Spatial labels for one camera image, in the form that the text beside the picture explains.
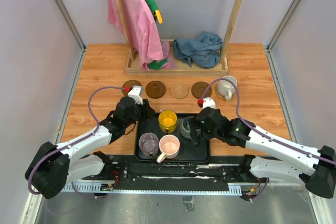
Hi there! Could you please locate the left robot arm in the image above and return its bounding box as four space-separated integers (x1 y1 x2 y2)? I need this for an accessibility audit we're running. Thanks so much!
24 97 155 199

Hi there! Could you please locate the pink shirt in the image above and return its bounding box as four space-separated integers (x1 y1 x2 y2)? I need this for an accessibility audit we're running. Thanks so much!
122 0 176 70

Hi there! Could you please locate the grey mug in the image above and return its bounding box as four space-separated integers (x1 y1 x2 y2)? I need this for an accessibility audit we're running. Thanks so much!
180 116 201 141

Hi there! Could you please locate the purple cable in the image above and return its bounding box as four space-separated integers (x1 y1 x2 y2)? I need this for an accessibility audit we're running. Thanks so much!
27 85 131 195
197 78 336 166

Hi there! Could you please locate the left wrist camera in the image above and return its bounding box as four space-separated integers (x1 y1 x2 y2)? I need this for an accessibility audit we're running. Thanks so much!
128 86 143 105

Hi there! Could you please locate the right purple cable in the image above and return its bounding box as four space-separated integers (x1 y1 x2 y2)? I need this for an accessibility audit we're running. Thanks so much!
197 78 336 166

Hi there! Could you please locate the white cup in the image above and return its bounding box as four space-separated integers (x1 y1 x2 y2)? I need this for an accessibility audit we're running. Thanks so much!
217 76 237 100

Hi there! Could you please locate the pink mug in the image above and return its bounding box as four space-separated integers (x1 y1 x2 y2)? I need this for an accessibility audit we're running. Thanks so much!
156 134 180 163

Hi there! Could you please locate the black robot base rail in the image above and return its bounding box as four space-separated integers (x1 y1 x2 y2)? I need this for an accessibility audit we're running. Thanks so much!
63 155 266 196

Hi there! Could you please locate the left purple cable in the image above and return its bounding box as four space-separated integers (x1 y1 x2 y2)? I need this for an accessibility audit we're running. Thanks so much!
27 85 131 195

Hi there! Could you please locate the wooden clothes rack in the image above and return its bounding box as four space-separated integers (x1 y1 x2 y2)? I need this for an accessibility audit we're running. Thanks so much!
115 0 242 76

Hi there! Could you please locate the right woven rattan coaster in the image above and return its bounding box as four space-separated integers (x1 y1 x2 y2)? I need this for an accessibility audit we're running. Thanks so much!
215 85 226 100

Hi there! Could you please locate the blue crumpled cloth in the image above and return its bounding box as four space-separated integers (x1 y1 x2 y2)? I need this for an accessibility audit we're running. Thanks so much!
173 31 223 69

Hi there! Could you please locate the woven rattan coaster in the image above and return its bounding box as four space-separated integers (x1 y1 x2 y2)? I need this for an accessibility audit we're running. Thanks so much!
170 83 189 99
215 85 226 100

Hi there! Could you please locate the yellow cup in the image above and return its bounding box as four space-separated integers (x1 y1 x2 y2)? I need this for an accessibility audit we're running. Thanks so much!
158 110 177 134

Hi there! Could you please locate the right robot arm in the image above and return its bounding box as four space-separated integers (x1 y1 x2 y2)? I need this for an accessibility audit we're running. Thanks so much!
188 107 335 199

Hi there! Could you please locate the green cloth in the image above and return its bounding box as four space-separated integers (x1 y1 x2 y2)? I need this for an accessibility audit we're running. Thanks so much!
147 59 167 70

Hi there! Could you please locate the brown wooden saucer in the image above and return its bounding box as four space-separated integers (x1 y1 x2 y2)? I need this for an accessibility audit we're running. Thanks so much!
122 79 142 97
145 81 166 99
191 81 208 99

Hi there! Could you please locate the left woven rattan coaster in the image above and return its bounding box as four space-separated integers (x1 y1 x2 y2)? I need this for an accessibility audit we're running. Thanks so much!
170 83 189 99

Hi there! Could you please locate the black plastic tray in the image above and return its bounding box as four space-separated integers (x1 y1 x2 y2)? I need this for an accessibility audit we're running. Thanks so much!
134 113 211 163

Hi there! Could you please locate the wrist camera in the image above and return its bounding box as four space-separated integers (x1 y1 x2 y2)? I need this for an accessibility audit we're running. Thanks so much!
202 97 216 109
128 86 143 105

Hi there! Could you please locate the purple cup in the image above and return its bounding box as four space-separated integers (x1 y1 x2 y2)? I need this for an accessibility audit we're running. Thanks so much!
139 132 159 159

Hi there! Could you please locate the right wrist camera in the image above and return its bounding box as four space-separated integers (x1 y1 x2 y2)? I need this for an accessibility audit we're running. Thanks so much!
202 97 216 109

